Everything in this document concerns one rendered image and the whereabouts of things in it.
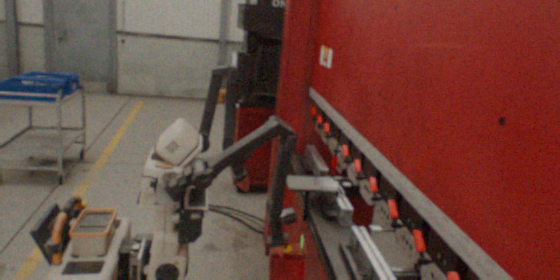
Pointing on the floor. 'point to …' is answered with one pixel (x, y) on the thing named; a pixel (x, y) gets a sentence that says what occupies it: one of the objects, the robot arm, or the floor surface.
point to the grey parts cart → (57, 140)
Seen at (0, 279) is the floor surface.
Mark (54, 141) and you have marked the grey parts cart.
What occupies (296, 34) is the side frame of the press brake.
